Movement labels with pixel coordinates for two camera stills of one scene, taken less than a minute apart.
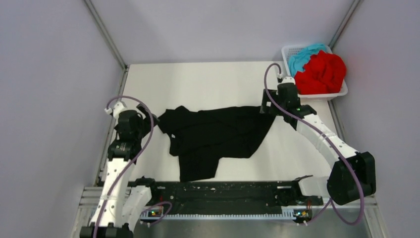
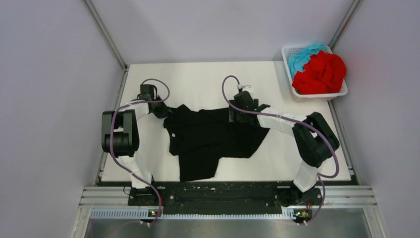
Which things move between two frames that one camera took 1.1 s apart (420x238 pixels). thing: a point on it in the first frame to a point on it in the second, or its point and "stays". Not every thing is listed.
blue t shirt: [297, 57] stays
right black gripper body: [273, 94] to [240, 115]
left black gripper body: [145, 124] to [161, 110]
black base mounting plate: [229, 196] stays
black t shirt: [200, 138] stays
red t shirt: [324, 73] stays
